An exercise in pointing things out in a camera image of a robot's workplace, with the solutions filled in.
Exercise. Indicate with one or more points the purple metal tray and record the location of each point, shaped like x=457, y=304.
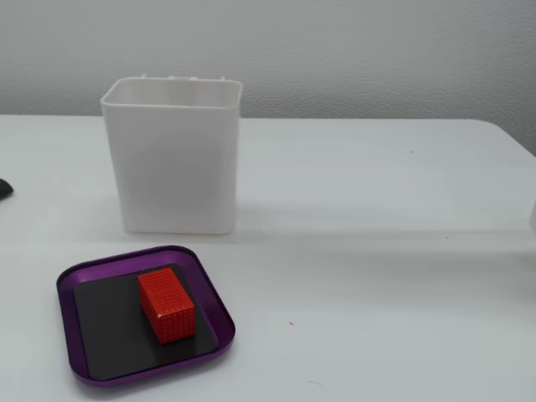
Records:
x=84, y=272

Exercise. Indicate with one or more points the white plastic pen holder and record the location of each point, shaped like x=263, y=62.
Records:
x=176, y=167

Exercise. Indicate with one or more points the red studded block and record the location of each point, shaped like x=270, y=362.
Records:
x=167, y=305

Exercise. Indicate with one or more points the black rectangular mat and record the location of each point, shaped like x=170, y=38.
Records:
x=113, y=326

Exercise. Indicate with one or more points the black rounded object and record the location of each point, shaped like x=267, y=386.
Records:
x=5, y=189

